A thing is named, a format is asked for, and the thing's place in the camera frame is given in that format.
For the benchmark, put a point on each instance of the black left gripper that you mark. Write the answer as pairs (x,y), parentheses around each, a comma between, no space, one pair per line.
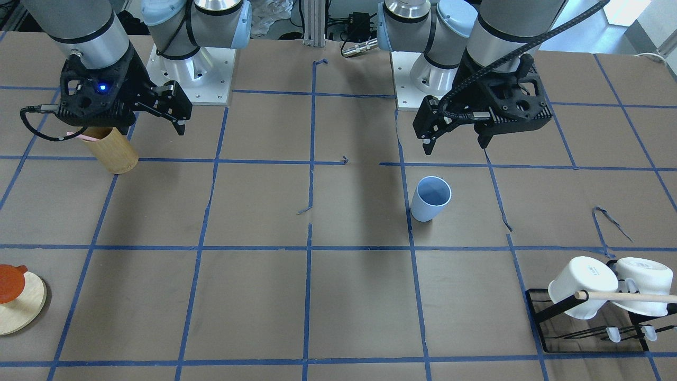
(459,101)

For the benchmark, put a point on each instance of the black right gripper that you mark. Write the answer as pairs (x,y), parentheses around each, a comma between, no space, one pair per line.
(138,86)

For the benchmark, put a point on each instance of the light blue plastic cup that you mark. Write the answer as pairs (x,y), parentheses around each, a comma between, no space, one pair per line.
(431,196)

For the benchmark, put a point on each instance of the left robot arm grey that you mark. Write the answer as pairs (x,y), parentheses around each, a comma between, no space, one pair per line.
(458,41)

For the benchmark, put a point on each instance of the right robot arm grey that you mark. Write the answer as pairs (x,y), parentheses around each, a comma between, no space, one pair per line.
(103,31)

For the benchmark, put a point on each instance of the bamboo chopstick holder cup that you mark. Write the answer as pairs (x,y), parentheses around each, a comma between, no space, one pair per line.
(113,150)

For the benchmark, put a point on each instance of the silver metal cylinder tool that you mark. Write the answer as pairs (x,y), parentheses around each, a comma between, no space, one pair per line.
(360,48)

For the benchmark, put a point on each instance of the crumpled clear plastic bag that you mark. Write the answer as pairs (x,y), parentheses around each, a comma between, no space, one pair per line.
(266,13)

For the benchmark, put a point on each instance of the black power adapter box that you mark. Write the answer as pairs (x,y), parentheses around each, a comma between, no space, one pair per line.
(358,23)

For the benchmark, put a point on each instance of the white mug near rack end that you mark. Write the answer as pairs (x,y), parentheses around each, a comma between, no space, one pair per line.
(582,273)

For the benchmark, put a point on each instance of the orange red silicone lid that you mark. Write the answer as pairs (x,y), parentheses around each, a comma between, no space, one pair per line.
(13,282)

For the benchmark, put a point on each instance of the round wooden coaster board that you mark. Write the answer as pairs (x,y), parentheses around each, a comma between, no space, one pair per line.
(17,314)

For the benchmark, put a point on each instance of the aluminium frame post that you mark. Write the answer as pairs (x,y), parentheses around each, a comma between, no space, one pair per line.
(314,29)

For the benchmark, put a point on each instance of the wooden rack handle rod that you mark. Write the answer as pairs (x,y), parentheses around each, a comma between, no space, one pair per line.
(616,296)

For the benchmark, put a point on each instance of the black wire mug rack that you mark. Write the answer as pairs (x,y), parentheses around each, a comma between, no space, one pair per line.
(572,326)

